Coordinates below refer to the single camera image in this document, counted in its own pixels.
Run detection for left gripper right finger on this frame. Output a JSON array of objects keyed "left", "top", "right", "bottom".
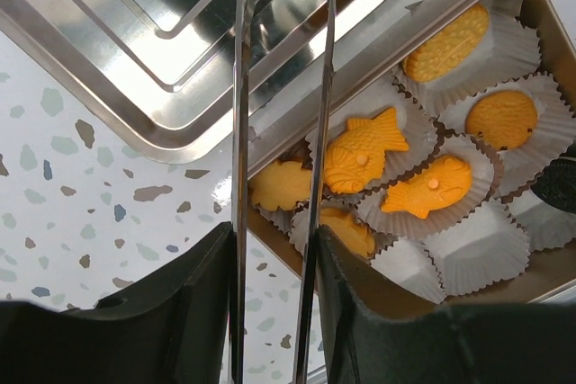
[{"left": 318, "top": 228, "right": 575, "bottom": 383}]

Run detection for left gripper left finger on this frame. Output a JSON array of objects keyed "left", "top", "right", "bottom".
[{"left": 1, "top": 222, "right": 234, "bottom": 383}]

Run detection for black round cookie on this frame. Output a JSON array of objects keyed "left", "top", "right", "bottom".
[{"left": 531, "top": 158, "right": 576, "bottom": 214}]

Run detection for gold square cookie tin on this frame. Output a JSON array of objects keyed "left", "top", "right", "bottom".
[{"left": 245, "top": 0, "right": 576, "bottom": 308}]

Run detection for orange star swirl cookie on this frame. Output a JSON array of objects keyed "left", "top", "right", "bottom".
[{"left": 248, "top": 161, "right": 312, "bottom": 211}]

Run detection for orange fish cookie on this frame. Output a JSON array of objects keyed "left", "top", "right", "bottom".
[
  {"left": 381, "top": 155, "right": 473, "bottom": 219},
  {"left": 323, "top": 107, "right": 410, "bottom": 194}
]

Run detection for orange ridged flower cookie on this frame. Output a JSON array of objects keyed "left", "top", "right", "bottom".
[{"left": 320, "top": 208, "right": 375, "bottom": 259}]

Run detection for plain orange round cookie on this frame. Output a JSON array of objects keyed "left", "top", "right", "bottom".
[{"left": 465, "top": 90, "right": 538, "bottom": 151}]

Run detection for orange dotted round cookie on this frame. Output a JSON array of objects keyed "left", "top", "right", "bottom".
[{"left": 402, "top": 4, "right": 491, "bottom": 83}]

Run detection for steel serving tongs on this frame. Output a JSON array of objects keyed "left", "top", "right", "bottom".
[{"left": 228, "top": 0, "right": 336, "bottom": 383}]

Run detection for steel baking tray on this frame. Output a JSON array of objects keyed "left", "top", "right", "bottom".
[{"left": 1, "top": 0, "right": 386, "bottom": 164}]

